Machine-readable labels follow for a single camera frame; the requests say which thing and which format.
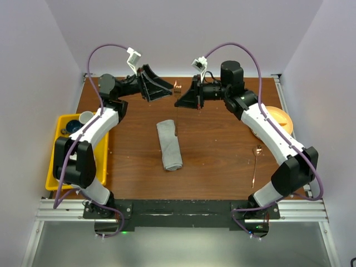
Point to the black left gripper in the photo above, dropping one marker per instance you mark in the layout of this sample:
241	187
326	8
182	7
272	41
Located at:
144	72

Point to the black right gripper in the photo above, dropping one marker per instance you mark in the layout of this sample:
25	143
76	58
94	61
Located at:
192	98

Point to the grey cloth napkin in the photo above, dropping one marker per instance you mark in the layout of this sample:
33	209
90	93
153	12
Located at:
170	149

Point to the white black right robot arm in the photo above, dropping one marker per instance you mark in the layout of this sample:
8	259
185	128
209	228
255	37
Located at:
297	164

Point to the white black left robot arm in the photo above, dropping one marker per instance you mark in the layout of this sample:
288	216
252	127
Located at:
74	160

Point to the grey ceramic mug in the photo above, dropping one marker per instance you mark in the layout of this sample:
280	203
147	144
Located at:
85	117

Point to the yellow plastic tray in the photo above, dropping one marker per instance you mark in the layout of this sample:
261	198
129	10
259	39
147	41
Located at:
100	153

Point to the copper metal spoon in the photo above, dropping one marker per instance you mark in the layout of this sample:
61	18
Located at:
257	151

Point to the dark blue ceramic cup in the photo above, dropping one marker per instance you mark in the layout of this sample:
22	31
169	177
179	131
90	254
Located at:
71	127

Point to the orange divided plate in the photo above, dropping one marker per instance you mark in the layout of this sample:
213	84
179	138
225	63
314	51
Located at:
280	116

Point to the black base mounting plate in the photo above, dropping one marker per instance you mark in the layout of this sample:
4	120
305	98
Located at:
195	214

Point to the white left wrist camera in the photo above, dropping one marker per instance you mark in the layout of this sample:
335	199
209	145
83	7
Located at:
133	59

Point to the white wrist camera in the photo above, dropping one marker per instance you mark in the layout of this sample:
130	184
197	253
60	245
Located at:
133	59
200	64

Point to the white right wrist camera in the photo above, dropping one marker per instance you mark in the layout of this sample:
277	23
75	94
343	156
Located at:
200	64

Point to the aluminium front frame rail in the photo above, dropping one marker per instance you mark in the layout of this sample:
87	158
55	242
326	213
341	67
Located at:
284	211

